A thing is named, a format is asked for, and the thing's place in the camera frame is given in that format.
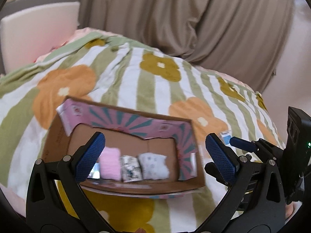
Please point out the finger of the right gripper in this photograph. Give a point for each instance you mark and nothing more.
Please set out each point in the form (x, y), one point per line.
(242, 144)

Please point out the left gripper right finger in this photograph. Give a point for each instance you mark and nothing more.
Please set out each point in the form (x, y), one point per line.
(255, 200)

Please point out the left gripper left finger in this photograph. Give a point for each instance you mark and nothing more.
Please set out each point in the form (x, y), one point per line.
(55, 200)

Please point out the cardboard box with pink lining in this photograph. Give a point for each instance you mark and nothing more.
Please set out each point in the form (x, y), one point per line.
(133, 132)

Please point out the blue white small box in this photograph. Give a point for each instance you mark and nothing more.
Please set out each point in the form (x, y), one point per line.
(226, 137)

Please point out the pink fluffy rolled cloth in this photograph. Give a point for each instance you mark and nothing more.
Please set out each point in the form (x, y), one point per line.
(110, 166)

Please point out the black white patterned roll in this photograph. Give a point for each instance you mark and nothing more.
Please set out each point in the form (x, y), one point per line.
(130, 169)

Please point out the white patterned rolled cloth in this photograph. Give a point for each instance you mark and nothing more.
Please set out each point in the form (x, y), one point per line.
(153, 166)

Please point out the beige curtain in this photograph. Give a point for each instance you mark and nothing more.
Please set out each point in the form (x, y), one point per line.
(241, 38)

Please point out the green striped floral blanket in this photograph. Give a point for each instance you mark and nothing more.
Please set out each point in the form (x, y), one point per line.
(118, 71)

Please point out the white bed headboard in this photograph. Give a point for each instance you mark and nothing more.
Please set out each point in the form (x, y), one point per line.
(32, 28)

